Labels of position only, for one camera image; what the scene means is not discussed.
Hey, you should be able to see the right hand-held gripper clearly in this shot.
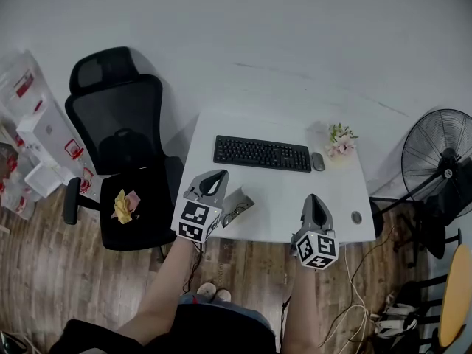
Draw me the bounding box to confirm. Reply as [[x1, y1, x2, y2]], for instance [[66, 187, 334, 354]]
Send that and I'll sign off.
[[294, 193, 339, 271]]

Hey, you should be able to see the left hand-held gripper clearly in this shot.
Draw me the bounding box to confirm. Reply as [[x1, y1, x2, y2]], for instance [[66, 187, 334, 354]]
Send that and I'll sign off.
[[170, 168, 231, 243]]

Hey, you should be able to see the person's left forearm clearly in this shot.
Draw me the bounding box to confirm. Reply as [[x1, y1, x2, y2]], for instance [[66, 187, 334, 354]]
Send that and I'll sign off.
[[117, 234, 203, 346]]

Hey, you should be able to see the person's right forearm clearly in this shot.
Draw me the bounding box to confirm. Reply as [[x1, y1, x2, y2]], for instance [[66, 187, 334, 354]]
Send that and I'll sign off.
[[280, 262, 321, 354]]

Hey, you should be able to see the white desk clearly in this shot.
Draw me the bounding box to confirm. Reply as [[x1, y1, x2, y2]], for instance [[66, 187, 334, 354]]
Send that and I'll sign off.
[[180, 111, 377, 243]]

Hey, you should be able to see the black keyboard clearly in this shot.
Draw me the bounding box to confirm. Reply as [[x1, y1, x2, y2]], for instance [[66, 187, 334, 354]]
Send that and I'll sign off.
[[212, 135, 313, 173]]

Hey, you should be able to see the small pink flower pot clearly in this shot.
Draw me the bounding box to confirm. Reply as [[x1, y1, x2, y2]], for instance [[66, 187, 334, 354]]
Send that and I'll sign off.
[[324, 122, 359, 162]]

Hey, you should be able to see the yellow cloth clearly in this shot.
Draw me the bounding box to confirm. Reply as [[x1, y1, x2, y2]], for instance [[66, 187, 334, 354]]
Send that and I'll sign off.
[[110, 189, 136, 224]]

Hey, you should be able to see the person's left shoe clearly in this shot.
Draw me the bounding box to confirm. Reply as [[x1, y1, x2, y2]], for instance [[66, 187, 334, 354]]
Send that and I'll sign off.
[[197, 282, 217, 302]]

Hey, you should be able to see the black mesh office chair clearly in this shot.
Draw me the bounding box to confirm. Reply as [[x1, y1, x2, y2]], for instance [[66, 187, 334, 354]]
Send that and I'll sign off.
[[63, 46, 185, 252]]

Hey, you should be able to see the black swivel chair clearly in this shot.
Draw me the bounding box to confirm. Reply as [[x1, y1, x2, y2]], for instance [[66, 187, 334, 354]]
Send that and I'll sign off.
[[392, 186, 472, 269]]

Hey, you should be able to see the white and black device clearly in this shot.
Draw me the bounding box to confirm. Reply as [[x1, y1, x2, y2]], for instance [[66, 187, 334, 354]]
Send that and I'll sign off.
[[374, 302, 420, 339]]

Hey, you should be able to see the person's black top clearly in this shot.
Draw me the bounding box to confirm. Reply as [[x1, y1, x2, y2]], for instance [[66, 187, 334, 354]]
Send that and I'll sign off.
[[47, 302, 277, 354]]

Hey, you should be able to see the round wooden table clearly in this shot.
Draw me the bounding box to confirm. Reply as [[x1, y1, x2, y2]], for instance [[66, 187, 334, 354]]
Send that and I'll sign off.
[[438, 244, 472, 348]]

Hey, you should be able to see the white water dispenser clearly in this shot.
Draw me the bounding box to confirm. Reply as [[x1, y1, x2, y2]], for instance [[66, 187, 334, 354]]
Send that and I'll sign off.
[[16, 94, 86, 198]]

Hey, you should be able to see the clear jug with red label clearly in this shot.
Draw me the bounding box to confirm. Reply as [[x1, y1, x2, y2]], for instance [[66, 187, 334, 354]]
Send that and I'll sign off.
[[0, 49, 51, 118]]

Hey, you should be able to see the long white cable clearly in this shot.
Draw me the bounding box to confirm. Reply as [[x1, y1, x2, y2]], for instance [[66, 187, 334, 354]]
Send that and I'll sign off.
[[320, 249, 369, 348]]

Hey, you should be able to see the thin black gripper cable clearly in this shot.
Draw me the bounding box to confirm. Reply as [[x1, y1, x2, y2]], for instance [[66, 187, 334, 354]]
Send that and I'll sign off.
[[182, 241, 206, 295]]

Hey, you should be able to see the black pedestal fan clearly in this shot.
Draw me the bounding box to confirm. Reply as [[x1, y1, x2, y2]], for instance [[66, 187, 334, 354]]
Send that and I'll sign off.
[[368, 108, 472, 235]]

